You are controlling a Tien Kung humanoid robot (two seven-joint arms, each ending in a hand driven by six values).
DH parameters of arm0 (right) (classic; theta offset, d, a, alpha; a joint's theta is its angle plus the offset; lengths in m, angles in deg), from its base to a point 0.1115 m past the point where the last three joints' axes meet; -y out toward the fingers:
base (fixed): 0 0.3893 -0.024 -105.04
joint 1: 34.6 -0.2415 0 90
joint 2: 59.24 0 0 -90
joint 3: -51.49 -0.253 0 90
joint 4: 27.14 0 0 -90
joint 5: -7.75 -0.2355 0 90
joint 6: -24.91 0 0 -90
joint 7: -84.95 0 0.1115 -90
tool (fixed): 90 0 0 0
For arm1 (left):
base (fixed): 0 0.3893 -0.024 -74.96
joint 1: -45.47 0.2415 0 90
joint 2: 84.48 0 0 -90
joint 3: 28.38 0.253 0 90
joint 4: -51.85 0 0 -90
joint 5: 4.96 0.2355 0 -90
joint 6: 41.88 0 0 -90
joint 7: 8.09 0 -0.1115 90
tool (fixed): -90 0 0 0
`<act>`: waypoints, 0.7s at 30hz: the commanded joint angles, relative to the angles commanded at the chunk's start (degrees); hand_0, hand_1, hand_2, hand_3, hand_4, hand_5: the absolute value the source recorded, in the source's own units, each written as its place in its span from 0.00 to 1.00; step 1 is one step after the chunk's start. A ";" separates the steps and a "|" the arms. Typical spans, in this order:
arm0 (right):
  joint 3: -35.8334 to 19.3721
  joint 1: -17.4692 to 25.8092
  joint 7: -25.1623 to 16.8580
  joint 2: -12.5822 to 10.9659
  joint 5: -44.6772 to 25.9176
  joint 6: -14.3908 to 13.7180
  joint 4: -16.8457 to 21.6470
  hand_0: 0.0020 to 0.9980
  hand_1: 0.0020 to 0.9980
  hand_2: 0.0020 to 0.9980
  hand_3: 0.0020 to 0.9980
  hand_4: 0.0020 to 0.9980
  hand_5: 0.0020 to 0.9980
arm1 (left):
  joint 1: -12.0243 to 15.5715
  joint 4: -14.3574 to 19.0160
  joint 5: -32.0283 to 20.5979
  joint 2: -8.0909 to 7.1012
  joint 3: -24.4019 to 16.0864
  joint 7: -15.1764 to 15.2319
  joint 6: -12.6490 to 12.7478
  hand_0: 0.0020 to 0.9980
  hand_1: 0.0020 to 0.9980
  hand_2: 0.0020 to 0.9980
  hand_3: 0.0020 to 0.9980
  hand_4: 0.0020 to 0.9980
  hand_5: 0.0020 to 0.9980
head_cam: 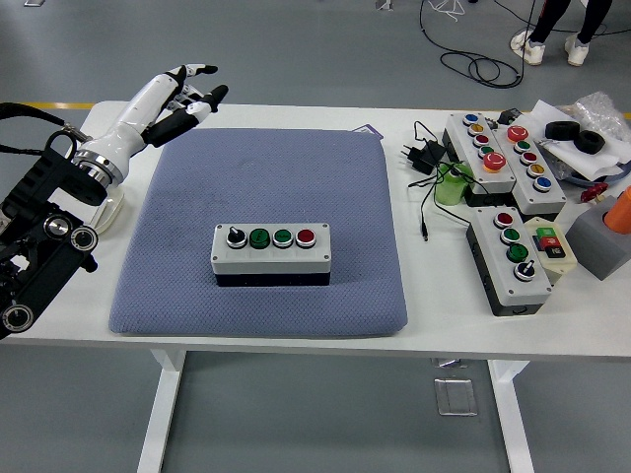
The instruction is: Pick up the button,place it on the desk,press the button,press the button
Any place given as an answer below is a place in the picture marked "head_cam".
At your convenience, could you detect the black adapter cord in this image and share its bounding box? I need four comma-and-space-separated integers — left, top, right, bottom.
406, 120, 474, 242

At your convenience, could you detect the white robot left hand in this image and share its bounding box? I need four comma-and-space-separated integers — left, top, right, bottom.
81, 62, 231, 171

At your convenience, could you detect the white paper sheet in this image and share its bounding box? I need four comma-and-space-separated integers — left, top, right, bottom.
529, 100, 631, 181

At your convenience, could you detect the white wire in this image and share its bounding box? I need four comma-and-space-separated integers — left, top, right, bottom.
427, 0, 467, 24

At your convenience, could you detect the green plastic cylinder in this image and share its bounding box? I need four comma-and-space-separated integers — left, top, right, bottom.
434, 161, 474, 206

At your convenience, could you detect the black foam ring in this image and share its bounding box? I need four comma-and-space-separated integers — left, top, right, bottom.
575, 129, 607, 155
544, 120, 583, 141

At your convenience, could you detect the beige tray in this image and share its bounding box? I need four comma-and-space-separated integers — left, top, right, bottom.
91, 189, 125, 236

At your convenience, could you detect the blue plastic basin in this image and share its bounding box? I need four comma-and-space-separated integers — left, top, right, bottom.
561, 165, 631, 188

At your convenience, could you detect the cream three-button switch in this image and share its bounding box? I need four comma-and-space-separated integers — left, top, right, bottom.
523, 216, 578, 286

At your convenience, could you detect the white table leg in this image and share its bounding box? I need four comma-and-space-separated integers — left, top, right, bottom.
487, 359, 536, 473
136, 347, 187, 473

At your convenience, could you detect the black power adapter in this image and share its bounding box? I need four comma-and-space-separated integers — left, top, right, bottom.
398, 140, 445, 174

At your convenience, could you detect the clear bubble wrap bag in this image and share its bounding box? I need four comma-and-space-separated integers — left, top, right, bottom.
559, 91, 631, 167

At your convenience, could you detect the grey block holder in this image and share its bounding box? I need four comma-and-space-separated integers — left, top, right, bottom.
565, 194, 631, 282

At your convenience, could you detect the person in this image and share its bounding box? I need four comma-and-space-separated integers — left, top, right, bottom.
510, 0, 615, 68

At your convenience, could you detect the grey four-button control box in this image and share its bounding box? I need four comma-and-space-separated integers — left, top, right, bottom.
465, 206, 554, 317
209, 222, 332, 289

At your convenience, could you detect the blue-grey padded mat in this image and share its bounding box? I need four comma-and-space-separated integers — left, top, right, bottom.
107, 127, 410, 339

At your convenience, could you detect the grey five-button control box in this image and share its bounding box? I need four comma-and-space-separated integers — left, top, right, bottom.
442, 111, 518, 207
492, 122, 569, 217

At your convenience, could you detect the black floor cable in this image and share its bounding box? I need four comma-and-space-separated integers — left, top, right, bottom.
418, 0, 548, 90

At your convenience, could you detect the orange cylinder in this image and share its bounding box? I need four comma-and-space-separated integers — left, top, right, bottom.
604, 185, 631, 237

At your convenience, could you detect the red valve knob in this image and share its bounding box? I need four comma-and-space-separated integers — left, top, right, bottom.
580, 181, 611, 204

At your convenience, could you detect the purple and white card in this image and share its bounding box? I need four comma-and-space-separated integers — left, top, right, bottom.
350, 121, 385, 142

